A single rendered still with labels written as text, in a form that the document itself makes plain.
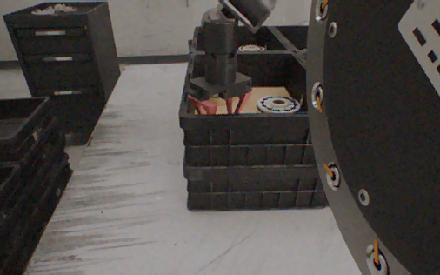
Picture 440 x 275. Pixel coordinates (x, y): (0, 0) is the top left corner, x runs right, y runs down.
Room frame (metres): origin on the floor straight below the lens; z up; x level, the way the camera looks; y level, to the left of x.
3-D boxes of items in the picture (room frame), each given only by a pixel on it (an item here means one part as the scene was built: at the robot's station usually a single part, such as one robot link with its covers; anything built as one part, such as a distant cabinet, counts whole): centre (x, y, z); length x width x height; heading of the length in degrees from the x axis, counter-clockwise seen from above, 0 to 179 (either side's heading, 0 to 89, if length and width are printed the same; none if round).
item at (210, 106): (0.51, 0.01, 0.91); 0.07 x 0.07 x 0.09; 39
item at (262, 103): (0.63, -0.14, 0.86); 0.10 x 0.10 x 0.01
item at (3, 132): (1.09, 0.94, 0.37); 0.40 x 0.30 x 0.45; 7
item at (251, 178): (0.63, -0.07, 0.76); 0.40 x 0.30 x 0.12; 2
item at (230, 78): (0.52, 0.00, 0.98); 0.10 x 0.07 x 0.07; 129
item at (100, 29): (2.04, 1.01, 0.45); 0.60 x 0.45 x 0.90; 7
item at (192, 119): (0.63, -0.07, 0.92); 0.40 x 0.30 x 0.02; 2
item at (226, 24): (0.52, 0.00, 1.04); 0.07 x 0.06 x 0.07; 7
